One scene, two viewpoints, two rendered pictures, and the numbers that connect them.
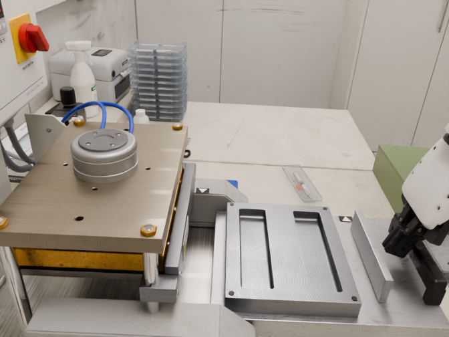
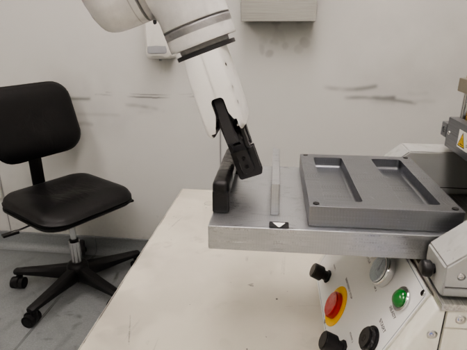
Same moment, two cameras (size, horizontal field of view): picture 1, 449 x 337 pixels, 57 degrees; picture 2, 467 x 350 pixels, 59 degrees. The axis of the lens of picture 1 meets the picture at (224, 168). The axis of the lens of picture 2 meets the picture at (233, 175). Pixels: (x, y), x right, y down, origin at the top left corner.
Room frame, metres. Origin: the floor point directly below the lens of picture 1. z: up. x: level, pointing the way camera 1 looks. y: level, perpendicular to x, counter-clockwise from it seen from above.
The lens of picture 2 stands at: (0.98, -0.21, 1.18)
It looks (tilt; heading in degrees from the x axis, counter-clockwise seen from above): 20 degrees down; 186
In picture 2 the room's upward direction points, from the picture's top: straight up
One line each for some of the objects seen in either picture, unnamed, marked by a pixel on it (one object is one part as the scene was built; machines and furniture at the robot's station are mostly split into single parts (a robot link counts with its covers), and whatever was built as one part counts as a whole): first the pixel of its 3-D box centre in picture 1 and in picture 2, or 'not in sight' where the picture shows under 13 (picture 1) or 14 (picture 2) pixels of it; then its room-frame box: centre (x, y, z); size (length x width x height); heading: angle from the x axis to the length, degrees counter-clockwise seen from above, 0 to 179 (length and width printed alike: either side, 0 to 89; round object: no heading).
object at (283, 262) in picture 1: (283, 251); (366, 185); (0.45, -0.09, 0.98); 0.20 x 0.17 x 0.03; 0
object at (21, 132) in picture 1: (30, 148); not in sight; (0.99, 0.53, 0.83); 0.23 x 0.12 x 0.07; 175
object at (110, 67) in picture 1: (92, 74); not in sight; (1.51, 0.51, 0.88); 0.25 x 0.20 x 0.17; 83
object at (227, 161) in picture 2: (415, 253); (227, 176); (0.45, -0.27, 0.99); 0.15 x 0.02 x 0.04; 0
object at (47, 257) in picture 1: (112, 191); not in sight; (0.46, 0.15, 1.07); 0.22 x 0.17 x 0.10; 0
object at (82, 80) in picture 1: (83, 79); not in sight; (1.33, 0.48, 0.92); 0.09 x 0.08 x 0.25; 109
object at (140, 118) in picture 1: (141, 132); not in sight; (1.15, 0.26, 0.82); 0.05 x 0.05 x 0.14
